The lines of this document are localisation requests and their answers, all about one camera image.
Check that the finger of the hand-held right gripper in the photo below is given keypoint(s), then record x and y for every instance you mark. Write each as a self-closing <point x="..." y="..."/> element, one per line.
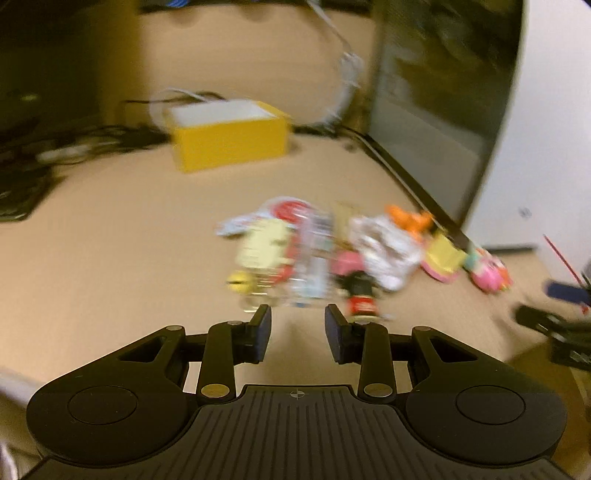
<point x="565" y="290"/>
<point x="535" y="316"/>

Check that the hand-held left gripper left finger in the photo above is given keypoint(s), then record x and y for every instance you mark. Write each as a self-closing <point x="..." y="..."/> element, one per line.
<point x="261" y="333"/>

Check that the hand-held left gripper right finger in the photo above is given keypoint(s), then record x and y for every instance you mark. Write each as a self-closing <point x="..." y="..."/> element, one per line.
<point x="335" y="333"/>

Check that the orange toy figure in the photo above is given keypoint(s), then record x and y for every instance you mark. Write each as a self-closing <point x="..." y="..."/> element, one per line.
<point x="408" y="221"/>

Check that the small black red figure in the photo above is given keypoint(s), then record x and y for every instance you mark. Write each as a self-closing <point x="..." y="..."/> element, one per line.
<point x="362" y="297"/>

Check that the small yellow toy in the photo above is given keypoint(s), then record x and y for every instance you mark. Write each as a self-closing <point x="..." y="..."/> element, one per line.
<point x="240" y="282"/>

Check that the pink round toy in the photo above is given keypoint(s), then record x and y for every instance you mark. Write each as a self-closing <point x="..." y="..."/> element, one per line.
<point x="487" y="272"/>

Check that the pink packet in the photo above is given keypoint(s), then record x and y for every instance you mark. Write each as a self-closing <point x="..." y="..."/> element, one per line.
<point x="348" y="263"/>

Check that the clear plastic bag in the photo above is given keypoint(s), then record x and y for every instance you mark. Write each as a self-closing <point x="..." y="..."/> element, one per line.
<point x="314" y="258"/>

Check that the pale yellow packet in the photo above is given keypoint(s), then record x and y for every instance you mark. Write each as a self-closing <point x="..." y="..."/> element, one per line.
<point x="262" y="244"/>

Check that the white crumpled bag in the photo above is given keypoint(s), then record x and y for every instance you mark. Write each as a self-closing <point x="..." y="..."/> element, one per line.
<point x="388" y="254"/>

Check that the yellow pink toy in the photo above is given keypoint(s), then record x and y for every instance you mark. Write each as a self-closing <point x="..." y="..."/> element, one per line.
<point x="443" y="258"/>

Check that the brown card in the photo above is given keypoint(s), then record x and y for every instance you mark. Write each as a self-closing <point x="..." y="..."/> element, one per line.
<point x="342" y="219"/>

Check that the red white round packet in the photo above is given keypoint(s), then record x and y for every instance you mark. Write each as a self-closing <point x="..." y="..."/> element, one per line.
<point x="281" y="212"/>

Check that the yellow box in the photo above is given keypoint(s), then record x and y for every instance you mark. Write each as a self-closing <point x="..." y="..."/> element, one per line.
<point x="226" y="136"/>

